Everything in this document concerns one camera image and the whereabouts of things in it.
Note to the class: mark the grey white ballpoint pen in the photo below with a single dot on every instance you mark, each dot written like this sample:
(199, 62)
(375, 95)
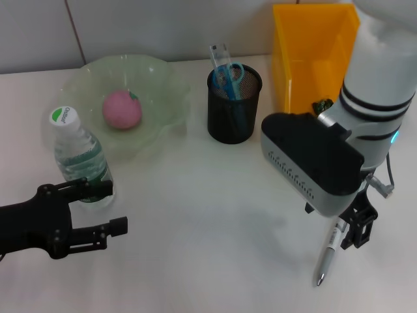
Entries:
(327, 257)

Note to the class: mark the yellow plastic bin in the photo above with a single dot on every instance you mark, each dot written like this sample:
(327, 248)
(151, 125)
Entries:
(303, 65)

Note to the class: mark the blue capped scissors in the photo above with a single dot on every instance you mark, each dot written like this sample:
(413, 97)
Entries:
(233, 84)

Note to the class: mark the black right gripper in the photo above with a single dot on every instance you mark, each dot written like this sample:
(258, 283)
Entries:
(362, 195)

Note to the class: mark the pink toy peach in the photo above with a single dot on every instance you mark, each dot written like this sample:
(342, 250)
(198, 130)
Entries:
(122, 111)

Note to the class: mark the green plastic wad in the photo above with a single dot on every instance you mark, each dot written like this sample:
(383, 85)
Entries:
(322, 105)

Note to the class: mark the black mesh pen holder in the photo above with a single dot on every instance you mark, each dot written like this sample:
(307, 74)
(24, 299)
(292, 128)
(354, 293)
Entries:
(228, 127)

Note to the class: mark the clear plastic ruler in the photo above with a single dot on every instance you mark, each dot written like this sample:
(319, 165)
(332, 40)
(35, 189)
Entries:
(221, 55)

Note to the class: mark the green glass fruit plate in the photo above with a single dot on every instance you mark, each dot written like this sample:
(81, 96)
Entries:
(156, 98)

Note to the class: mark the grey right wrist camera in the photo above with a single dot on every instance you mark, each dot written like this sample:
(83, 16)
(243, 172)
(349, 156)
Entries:
(309, 153)

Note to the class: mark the clear green-label plastic bottle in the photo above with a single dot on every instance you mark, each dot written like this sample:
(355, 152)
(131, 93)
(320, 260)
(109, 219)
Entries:
(78, 153)

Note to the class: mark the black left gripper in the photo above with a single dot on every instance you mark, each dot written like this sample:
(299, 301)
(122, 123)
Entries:
(36, 221)

